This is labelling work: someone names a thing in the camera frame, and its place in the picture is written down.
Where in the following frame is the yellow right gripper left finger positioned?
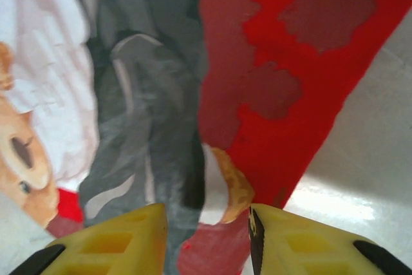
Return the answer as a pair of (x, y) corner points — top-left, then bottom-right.
(9, 203), (167, 275)

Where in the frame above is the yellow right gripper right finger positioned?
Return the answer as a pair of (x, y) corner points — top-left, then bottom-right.
(248, 203), (412, 275)

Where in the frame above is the red printed t-shirt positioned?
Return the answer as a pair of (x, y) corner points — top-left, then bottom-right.
(0, 0), (412, 275)

